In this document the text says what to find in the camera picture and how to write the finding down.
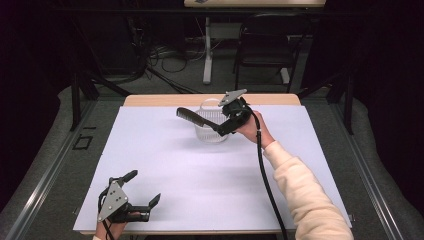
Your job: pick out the person's left hand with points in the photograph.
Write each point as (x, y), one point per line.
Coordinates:
(111, 230)

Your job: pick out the white table mat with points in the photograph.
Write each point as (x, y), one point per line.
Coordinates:
(186, 180)

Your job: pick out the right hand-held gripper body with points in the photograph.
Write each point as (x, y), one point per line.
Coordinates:
(237, 108)

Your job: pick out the person's right hand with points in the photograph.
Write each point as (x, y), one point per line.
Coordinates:
(253, 130)

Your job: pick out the black folding chair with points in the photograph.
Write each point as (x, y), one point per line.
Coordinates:
(266, 50)

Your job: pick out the white plastic basket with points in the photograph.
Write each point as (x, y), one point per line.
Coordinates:
(208, 133)

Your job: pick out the wooden desk with white legs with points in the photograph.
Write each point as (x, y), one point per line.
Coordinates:
(207, 60)

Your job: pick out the wooden table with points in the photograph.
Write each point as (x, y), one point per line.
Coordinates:
(160, 99)

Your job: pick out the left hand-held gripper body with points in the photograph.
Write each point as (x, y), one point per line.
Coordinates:
(113, 200)

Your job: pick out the metal floor rail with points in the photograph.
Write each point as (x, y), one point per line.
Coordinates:
(43, 180)
(373, 186)

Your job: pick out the black metal stand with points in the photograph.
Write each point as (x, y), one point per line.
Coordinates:
(348, 106)
(76, 100)

